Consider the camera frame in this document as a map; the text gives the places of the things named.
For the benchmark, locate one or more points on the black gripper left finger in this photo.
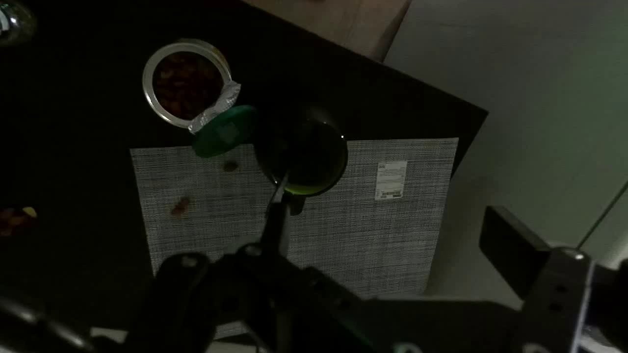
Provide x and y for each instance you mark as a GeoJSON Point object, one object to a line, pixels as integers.
{"type": "Point", "coordinates": [190, 297]}

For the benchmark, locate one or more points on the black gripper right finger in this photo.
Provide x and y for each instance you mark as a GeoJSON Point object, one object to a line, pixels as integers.
{"type": "Point", "coordinates": [553, 283]}

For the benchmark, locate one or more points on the grey woven placemat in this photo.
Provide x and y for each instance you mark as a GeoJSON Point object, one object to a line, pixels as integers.
{"type": "Point", "coordinates": [374, 248]}

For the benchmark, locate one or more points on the dark green mug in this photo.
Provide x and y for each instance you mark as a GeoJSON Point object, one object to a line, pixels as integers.
{"type": "Point", "coordinates": [302, 150]}

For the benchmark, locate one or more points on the white label on placemat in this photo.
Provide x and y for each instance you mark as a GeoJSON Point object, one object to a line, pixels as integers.
{"type": "Point", "coordinates": [390, 179]}

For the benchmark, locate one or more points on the open snack cup with foil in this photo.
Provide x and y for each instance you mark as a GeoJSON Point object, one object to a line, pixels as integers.
{"type": "Point", "coordinates": [188, 83]}

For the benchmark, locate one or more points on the black side table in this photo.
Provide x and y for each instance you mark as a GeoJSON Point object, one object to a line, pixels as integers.
{"type": "Point", "coordinates": [70, 111]}

